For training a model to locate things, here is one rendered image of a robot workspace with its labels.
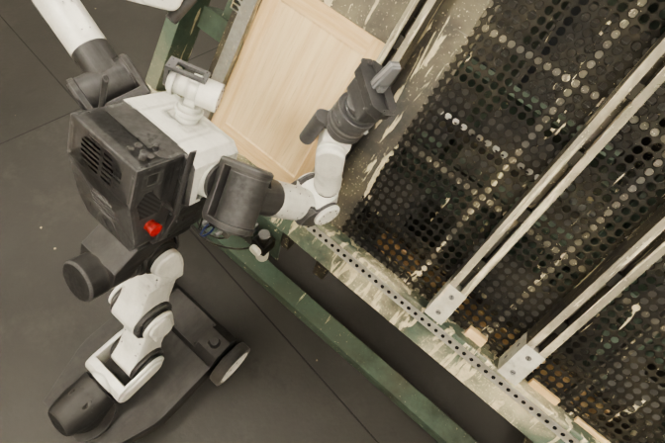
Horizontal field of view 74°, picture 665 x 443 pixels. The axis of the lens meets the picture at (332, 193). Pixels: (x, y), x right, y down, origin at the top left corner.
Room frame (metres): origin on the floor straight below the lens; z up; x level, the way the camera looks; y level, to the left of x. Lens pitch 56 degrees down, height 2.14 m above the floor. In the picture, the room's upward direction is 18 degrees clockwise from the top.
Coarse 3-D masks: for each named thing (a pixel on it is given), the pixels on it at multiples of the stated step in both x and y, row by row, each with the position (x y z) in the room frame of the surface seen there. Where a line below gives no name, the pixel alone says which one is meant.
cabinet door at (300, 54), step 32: (288, 0) 1.16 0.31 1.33; (320, 0) 1.16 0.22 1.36; (256, 32) 1.12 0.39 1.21; (288, 32) 1.11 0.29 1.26; (320, 32) 1.10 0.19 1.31; (352, 32) 1.08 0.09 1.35; (256, 64) 1.06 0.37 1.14; (288, 64) 1.05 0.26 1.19; (320, 64) 1.04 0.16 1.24; (352, 64) 1.03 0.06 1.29; (224, 96) 1.01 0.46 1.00; (256, 96) 1.00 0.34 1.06; (288, 96) 0.99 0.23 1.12; (320, 96) 0.98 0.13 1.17; (224, 128) 0.94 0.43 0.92; (256, 128) 0.93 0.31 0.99; (288, 128) 0.93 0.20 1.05; (256, 160) 0.86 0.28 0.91; (288, 160) 0.86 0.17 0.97
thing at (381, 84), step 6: (390, 66) 0.63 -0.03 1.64; (396, 66) 0.63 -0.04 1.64; (384, 72) 0.63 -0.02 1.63; (390, 72) 0.62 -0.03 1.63; (396, 72) 0.63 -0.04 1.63; (378, 78) 0.63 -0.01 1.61; (384, 78) 0.62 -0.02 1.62; (390, 78) 0.63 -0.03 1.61; (372, 84) 0.63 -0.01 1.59; (378, 84) 0.62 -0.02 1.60; (384, 84) 0.63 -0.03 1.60; (378, 90) 0.62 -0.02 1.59; (384, 90) 0.63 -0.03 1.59
